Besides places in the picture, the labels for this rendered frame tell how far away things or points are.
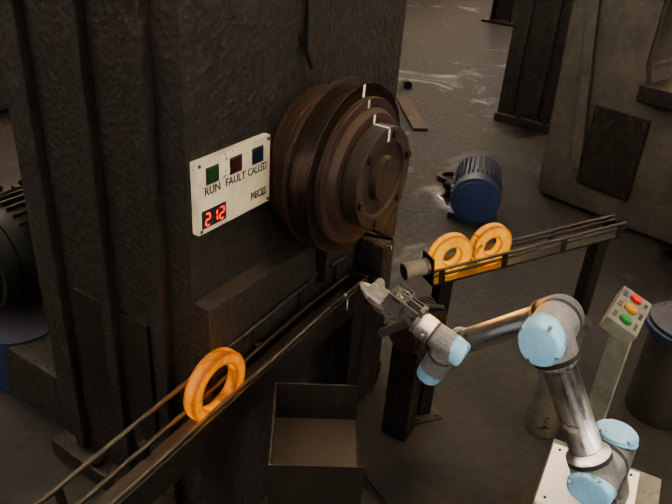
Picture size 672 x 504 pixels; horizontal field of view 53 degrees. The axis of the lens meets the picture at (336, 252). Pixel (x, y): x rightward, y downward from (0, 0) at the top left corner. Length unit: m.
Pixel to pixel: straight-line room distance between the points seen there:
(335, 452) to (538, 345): 0.55
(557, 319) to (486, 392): 1.20
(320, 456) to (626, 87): 3.16
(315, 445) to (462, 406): 1.18
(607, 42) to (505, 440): 2.50
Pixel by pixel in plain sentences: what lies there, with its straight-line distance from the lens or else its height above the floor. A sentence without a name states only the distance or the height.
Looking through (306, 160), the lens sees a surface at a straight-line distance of 1.65.
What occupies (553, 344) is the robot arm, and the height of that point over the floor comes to 0.87.
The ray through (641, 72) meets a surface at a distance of 4.27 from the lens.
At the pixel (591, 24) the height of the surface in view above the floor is 1.13.
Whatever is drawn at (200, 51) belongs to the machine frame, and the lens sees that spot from 1.49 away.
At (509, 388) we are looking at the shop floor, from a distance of 2.94.
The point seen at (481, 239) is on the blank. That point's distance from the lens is 2.34.
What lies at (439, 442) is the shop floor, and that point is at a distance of 2.63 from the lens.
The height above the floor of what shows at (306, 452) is 0.60.
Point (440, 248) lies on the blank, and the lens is 2.27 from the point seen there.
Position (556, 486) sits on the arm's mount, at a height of 0.32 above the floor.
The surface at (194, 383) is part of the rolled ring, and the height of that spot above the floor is 0.78.
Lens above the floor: 1.82
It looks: 30 degrees down
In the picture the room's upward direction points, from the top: 4 degrees clockwise
